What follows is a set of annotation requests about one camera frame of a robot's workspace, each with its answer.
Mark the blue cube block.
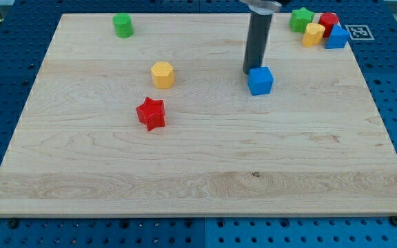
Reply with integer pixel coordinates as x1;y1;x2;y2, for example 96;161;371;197
247;67;274;96

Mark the yellow hexagon block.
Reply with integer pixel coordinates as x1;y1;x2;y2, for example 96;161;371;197
151;61;175;89

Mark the wooden board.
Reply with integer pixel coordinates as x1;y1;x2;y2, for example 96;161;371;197
0;14;397;218

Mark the red star block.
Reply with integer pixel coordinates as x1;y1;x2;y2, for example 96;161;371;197
136;97;165;132

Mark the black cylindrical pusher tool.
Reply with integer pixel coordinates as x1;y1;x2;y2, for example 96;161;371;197
243;12;272;74

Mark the green cylinder block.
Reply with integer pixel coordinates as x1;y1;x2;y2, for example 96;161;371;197
112;13;134;39

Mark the yellow heart block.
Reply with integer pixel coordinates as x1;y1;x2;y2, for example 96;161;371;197
302;23;325;47

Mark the green star block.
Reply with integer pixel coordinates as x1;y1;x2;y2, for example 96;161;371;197
289;7;315;33

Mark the blue triangle block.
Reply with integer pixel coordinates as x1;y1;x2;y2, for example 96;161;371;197
325;24;350;49

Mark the red cylinder block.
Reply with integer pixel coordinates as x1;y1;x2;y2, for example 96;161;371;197
318;12;339;38

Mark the fiducial marker tag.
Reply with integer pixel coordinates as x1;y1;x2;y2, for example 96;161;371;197
345;24;374;41

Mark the silver tool mount disc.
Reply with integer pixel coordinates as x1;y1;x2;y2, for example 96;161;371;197
239;0;283;15

